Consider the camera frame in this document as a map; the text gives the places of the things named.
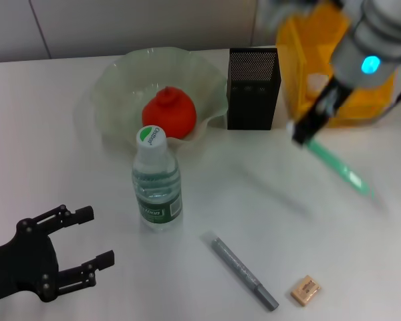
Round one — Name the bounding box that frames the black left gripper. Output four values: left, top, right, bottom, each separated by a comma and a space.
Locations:
0, 204, 116, 304

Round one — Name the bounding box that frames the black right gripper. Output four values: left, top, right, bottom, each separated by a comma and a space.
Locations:
291, 76, 356, 148

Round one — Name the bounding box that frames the mint green pen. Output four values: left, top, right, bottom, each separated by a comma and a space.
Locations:
286, 120, 377, 201

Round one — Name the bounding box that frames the white paper ball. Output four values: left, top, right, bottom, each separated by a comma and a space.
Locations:
306, 73, 329, 94

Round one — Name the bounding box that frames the clear water bottle green label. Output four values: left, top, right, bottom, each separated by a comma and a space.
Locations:
132, 125, 182, 234

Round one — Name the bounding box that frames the red-orange knobbed orange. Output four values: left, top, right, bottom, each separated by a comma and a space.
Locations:
141, 86, 197, 141

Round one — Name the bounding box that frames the black mesh pen holder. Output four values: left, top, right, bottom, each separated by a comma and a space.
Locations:
226, 47, 283, 130

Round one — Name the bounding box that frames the grey marker pen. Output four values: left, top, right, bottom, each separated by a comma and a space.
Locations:
200, 230, 280, 312

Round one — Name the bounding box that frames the wavy green glass fruit plate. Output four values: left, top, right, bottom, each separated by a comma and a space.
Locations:
74, 46, 229, 160

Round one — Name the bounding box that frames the small tan eraser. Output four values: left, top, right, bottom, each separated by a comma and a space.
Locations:
290, 275, 323, 306

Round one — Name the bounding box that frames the yellow plastic bin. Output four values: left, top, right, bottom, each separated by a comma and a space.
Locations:
275, 5, 398, 130

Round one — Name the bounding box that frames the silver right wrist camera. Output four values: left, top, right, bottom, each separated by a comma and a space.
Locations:
263, 0, 335, 21

